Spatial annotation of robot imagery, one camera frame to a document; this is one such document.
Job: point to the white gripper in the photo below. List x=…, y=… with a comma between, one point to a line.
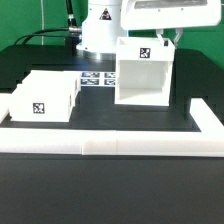
x=166, y=14

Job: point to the white drawer front one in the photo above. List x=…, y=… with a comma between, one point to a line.
x=31, y=105

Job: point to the white drawer cabinet box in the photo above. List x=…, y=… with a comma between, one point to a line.
x=143, y=71

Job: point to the white drawer one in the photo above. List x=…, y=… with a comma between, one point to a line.
x=56, y=82
x=31, y=105

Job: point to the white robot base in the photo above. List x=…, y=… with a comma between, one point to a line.
x=101, y=29

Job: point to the fiducial marker sheet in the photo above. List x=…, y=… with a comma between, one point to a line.
x=98, y=79

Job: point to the white foam border frame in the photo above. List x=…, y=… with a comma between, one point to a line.
x=208, y=141

